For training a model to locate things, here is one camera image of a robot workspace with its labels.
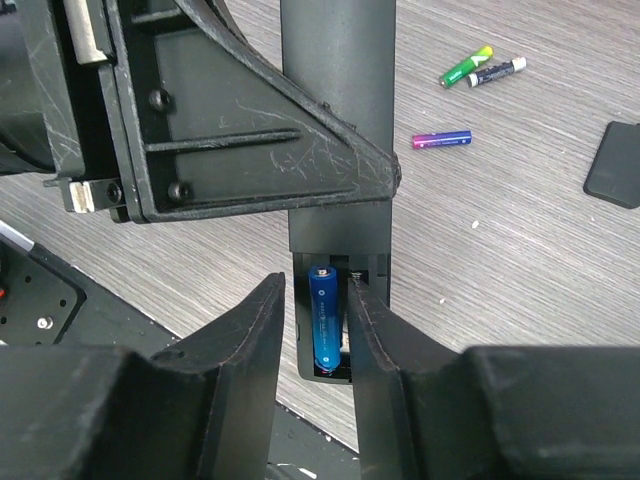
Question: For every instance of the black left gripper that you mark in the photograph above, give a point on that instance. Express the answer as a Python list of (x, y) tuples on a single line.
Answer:
[(54, 120)]

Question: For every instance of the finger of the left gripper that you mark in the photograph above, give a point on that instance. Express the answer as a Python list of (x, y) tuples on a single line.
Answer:
[(206, 127)]

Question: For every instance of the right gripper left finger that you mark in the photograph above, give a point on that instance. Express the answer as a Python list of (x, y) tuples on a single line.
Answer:
[(237, 356)]

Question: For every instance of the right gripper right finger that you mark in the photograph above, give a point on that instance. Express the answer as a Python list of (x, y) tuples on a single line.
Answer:
[(403, 408)]

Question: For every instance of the blue battery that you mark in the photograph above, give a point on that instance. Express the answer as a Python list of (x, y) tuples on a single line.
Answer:
[(326, 322)]

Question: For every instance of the black battery cover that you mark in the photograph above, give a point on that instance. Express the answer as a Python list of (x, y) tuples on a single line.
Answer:
[(614, 172)]

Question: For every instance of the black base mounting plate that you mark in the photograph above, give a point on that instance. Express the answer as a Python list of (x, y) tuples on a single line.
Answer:
[(81, 397)]

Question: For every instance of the purple pink battery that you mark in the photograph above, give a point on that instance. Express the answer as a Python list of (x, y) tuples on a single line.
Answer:
[(442, 139)]

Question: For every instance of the green battery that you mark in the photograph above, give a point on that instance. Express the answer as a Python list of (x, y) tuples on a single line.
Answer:
[(466, 66)]

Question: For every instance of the black white battery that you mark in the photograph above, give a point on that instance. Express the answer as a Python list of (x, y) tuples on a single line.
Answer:
[(496, 72)]

